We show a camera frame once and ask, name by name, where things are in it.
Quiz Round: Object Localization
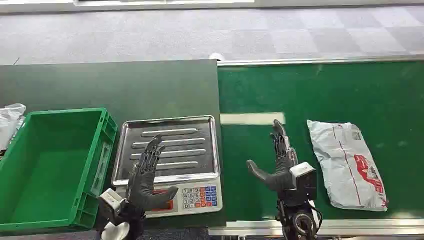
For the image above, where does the silver conveyor frame rail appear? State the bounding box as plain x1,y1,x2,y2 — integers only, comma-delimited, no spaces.
208,218,424,237

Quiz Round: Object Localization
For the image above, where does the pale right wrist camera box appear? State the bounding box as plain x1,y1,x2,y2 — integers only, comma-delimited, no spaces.
289,161,318,201

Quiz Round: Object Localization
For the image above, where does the grey parcel bag red print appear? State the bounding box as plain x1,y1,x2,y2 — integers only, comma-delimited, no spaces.
306,119,388,212

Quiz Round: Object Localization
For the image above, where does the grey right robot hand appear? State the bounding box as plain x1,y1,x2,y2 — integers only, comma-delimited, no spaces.
246,119,298,193

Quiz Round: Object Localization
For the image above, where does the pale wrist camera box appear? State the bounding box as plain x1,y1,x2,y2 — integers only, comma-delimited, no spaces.
289,161,318,201
98,188,124,216

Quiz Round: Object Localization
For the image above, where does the green plastic crate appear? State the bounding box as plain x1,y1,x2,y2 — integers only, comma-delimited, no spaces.
0,107,118,233

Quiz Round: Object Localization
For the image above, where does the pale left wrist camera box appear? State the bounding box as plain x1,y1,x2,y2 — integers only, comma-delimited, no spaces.
98,188,124,216

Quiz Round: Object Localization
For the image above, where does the electronic scale with steel tray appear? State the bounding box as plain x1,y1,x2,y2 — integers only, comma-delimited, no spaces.
111,114,223,219

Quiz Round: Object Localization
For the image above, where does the green conveyor belt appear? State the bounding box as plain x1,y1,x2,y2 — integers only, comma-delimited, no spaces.
217,60,424,222

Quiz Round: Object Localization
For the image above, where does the white plastic bag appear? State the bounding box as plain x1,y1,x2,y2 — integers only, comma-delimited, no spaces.
0,103,27,152

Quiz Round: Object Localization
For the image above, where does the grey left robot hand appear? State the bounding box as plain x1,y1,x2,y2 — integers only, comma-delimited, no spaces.
126,134,179,213

